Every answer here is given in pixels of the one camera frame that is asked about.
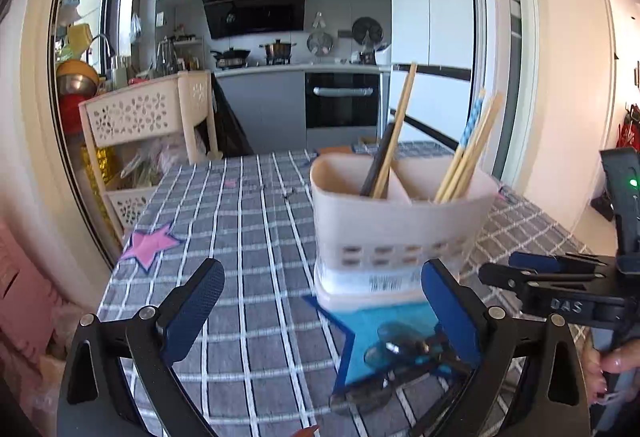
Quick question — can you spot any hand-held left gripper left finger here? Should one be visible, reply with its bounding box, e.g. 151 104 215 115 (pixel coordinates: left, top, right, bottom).
56 258 227 437

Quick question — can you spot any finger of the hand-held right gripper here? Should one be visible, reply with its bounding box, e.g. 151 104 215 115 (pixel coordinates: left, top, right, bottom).
509 251 621 275
477 263 623 299

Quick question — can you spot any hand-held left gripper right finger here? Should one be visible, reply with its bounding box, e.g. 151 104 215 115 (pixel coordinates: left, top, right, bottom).
415 258 591 437

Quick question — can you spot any beige plastic utensil holder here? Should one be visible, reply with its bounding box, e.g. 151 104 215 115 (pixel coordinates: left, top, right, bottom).
309 153 501 313

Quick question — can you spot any bundle of wooden chopsticks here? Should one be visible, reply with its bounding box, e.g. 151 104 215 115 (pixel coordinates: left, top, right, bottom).
447 91 505 204

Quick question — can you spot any person's right hand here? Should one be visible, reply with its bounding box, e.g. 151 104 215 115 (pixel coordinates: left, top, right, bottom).
581 339 628 411

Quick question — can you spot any grey checked tablecloth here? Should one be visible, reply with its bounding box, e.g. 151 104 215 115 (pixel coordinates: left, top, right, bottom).
95 139 591 437

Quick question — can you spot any gold foil package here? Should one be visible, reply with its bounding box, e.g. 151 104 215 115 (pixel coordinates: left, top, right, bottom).
82 146 118 198

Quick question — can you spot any grey lower kitchen cabinet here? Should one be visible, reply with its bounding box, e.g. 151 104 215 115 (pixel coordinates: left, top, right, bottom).
214 69 307 152

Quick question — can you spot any beige plastic storage cart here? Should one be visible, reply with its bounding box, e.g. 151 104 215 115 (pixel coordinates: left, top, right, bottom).
78 70 221 243

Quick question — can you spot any black built-in oven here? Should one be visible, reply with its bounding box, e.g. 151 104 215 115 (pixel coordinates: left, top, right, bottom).
304 72 381 130

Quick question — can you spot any glass kettle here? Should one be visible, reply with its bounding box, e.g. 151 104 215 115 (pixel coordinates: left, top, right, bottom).
156 39 181 74

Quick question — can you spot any black wok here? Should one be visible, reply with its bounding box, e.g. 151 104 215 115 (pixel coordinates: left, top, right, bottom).
211 47 252 68

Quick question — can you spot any yellow bowl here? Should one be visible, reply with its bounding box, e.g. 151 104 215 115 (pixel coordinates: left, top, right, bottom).
56 59 101 95

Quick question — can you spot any white refrigerator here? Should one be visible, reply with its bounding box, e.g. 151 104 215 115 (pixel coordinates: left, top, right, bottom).
389 0 476 152

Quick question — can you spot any steel cooking pot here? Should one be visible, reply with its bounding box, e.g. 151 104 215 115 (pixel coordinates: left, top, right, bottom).
259 39 298 66

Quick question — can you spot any kitchen faucet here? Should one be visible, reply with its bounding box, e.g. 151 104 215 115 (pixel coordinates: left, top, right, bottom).
90 33 118 78

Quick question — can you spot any round black pan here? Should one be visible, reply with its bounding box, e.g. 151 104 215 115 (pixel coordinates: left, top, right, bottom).
352 17 385 46

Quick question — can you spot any round metal strainer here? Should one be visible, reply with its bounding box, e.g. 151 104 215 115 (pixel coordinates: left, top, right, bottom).
306 32 334 58

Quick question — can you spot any black range hood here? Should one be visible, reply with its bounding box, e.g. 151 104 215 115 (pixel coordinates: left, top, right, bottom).
201 0 307 39

